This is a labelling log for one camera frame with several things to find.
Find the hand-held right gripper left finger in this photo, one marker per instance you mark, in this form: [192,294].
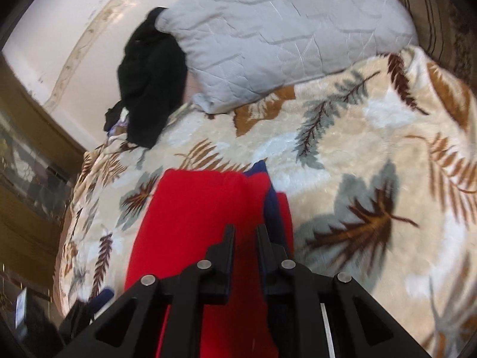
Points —
[193,287]

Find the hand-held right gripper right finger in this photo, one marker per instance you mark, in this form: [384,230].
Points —
[298,291]

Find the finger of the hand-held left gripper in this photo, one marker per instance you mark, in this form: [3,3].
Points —
[80,315]

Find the red and blue sweater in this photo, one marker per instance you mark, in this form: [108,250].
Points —
[197,212]

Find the wooden glass-panel door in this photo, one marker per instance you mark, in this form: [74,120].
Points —
[26,179]

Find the leaf-print blanket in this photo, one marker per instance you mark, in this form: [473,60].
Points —
[365,156]

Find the crumpled plastic bags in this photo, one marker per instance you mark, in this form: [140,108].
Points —
[117,127]

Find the small dark cloth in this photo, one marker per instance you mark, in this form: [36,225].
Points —
[113,115]

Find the black garment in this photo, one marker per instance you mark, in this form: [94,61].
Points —
[152,82]

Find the grey quilted pillow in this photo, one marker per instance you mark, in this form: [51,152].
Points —
[283,30]

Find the striped brown sofa cushion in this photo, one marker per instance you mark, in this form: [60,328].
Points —
[443,18]

